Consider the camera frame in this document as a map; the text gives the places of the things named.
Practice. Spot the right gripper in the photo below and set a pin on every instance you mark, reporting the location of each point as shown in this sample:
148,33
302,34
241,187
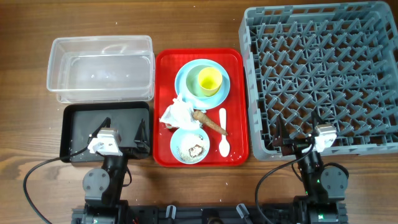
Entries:
282,137

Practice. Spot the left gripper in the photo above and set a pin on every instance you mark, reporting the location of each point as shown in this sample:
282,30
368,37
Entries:
133,152

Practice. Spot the white tissue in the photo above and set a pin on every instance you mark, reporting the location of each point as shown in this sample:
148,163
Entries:
180,115

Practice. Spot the small light blue bowl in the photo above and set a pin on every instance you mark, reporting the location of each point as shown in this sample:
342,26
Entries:
177,137

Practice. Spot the rice and food leftovers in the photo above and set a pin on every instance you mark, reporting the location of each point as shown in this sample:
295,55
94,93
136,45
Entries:
191,147

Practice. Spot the brown carrot-shaped food scrap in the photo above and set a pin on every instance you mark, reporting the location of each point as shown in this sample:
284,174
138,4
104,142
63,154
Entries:
204,119

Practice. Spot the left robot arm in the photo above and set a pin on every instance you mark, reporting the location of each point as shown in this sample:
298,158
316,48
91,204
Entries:
103,186

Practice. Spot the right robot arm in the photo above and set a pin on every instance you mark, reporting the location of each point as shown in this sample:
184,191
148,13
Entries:
325,183

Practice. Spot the grey dishwasher rack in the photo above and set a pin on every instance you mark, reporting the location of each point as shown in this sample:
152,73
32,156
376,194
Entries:
339,60

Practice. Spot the black plastic tray bin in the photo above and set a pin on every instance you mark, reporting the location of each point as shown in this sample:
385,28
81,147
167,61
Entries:
79,121

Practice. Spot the clear plastic bin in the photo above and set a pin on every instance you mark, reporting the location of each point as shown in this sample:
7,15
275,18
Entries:
102,68

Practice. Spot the white plastic spoon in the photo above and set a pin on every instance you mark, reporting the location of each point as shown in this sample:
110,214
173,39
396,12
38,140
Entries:
224,147

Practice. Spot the light blue plate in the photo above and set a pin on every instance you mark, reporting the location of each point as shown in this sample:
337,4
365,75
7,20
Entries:
202,103

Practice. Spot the red plastic tray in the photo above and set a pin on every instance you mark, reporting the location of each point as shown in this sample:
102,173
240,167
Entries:
168,63

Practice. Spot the light green bowl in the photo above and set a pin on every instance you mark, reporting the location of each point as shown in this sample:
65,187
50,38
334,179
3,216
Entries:
192,81

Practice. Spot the yellow plastic cup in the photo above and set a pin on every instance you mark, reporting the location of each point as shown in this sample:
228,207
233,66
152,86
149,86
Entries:
210,80

